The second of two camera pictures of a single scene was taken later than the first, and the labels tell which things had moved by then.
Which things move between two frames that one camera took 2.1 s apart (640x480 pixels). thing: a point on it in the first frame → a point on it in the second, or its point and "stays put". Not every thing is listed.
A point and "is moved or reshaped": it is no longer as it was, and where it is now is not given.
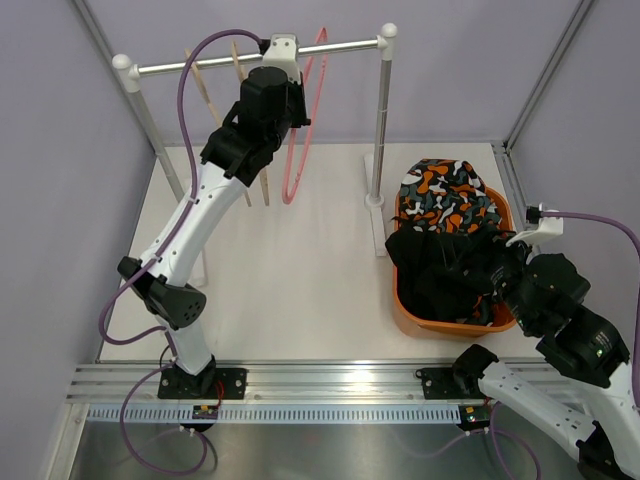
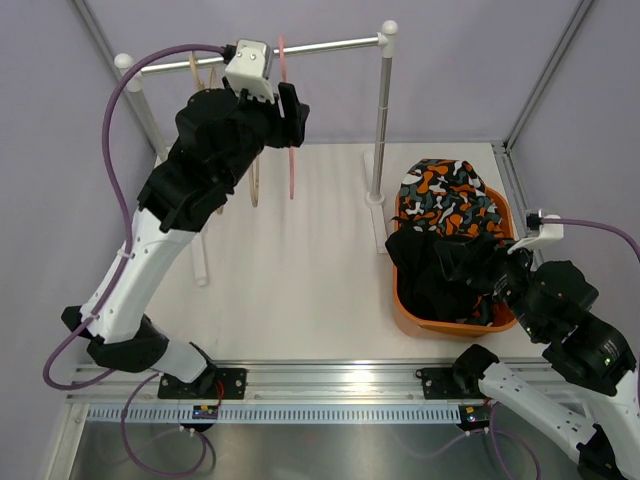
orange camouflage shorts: (446, 197) stays put
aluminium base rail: (283, 384) stays put
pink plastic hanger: (290, 153) is moved or reshaped
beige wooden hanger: (242, 78) → (208, 80)
